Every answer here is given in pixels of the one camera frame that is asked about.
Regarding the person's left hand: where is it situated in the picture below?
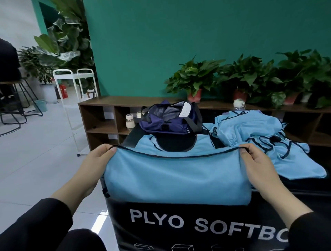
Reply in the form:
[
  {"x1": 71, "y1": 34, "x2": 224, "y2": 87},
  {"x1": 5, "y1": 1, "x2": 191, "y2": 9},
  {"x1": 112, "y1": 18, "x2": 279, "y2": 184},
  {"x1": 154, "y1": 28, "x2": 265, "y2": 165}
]
[{"x1": 77, "y1": 144, "x2": 118, "y2": 198}]

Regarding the person's right hand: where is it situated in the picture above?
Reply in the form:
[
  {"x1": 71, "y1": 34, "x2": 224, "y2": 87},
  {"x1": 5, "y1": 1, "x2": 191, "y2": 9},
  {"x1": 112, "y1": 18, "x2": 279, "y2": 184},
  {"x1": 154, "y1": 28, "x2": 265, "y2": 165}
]
[{"x1": 239, "y1": 143, "x2": 286, "y2": 196}]

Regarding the navy blue bag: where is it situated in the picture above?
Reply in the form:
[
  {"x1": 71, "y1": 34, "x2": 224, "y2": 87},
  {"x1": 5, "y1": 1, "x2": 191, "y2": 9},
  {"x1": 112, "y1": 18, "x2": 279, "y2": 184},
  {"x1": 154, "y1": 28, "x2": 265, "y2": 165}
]
[{"x1": 123, "y1": 100, "x2": 204, "y2": 152}]

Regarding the person's left forearm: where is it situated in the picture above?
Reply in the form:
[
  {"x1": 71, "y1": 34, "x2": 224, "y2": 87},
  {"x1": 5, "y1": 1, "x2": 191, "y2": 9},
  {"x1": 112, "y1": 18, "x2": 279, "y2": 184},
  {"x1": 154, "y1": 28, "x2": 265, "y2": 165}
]
[{"x1": 0, "y1": 176, "x2": 96, "y2": 251}]

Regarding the person's right forearm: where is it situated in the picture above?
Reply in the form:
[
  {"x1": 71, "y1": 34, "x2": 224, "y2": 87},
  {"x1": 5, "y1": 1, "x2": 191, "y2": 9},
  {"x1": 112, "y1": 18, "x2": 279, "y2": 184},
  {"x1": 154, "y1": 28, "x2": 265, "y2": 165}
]
[{"x1": 264, "y1": 178, "x2": 331, "y2": 251}]

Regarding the wooden shelf cabinet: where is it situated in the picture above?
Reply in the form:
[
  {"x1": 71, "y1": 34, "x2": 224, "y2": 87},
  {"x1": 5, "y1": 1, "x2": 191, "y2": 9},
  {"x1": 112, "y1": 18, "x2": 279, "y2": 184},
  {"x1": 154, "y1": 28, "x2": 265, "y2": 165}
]
[{"x1": 79, "y1": 96, "x2": 331, "y2": 156}]

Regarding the teal bucket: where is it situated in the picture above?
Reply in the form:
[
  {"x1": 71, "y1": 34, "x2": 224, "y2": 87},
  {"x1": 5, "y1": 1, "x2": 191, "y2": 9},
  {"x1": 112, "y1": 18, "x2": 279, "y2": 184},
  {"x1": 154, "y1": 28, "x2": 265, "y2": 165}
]
[{"x1": 34, "y1": 100, "x2": 48, "y2": 113}]

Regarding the black leather bench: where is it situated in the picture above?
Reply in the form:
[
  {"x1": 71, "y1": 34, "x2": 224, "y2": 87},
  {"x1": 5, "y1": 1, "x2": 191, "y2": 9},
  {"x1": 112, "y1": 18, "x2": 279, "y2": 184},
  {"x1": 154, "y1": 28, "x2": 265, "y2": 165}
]
[{"x1": 101, "y1": 124, "x2": 331, "y2": 251}]

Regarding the green plant in red pot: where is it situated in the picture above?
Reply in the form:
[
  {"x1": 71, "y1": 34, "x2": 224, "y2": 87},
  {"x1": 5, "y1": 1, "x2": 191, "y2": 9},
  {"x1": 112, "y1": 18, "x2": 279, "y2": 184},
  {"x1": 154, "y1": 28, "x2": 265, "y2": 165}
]
[
  {"x1": 297, "y1": 49, "x2": 331, "y2": 109},
  {"x1": 165, "y1": 57, "x2": 225, "y2": 103},
  {"x1": 213, "y1": 54, "x2": 275, "y2": 103}
]

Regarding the white wheeled cart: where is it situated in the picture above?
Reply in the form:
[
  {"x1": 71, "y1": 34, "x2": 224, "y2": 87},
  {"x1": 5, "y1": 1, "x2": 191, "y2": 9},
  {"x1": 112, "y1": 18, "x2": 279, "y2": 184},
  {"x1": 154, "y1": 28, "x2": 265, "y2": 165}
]
[{"x1": 53, "y1": 68, "x2": 99, "y2": 157}]

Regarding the wooden top black stool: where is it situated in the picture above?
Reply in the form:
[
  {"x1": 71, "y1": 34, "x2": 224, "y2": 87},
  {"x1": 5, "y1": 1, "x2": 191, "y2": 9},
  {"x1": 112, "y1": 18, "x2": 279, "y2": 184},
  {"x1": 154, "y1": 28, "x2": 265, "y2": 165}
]
[{"x1": 0, "y1": 78, "x2": 43, "y2": 138}]

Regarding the small plant in white pot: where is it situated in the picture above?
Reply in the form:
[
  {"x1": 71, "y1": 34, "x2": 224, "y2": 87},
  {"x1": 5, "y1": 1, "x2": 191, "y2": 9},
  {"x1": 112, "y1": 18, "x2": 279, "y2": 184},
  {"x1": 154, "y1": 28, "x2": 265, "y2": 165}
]
[{"x1": 17, "y1": 47, "x2": 59, "y2": 105}]

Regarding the white metal rack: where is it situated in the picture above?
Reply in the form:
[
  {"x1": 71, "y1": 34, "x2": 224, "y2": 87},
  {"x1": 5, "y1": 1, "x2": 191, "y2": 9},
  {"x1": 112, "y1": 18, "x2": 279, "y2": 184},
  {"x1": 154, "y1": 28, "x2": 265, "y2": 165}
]
[{"x1": 33, "y1": 0, "x2": 96, "y2": 86}]

